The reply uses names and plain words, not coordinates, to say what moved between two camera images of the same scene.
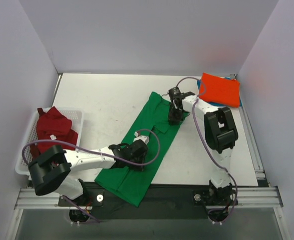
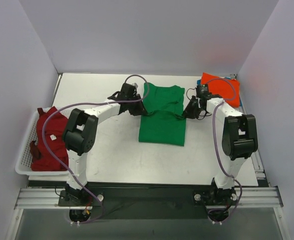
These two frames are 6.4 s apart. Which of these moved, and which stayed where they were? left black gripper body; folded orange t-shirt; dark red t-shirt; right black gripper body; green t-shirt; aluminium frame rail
Moved: left black gripper body; right black gripper body; green t-shirt
Stayed: folded orange t-shirt; aluminium frame rail; dark red t-shirt
